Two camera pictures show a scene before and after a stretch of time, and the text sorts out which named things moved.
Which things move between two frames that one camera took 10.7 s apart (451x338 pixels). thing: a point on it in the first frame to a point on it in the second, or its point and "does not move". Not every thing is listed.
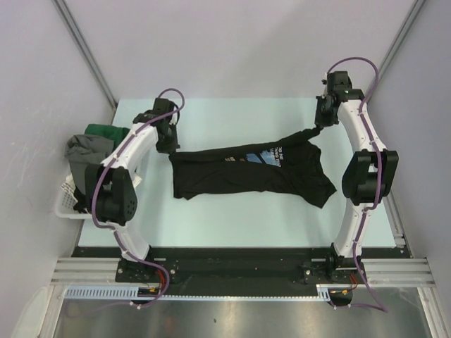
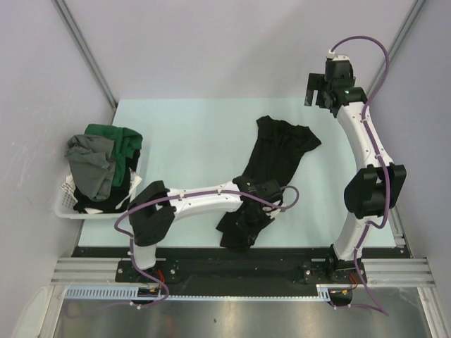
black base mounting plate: [242, 271] does not move
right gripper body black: [325, 116] to [320, 97]
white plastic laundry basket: [64, 206] does not move
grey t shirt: [84, 150] does not move
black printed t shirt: [294, 167] to [274, 158]
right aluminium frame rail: [399, 235] does not move
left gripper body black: [168, 144] to [255, 220]
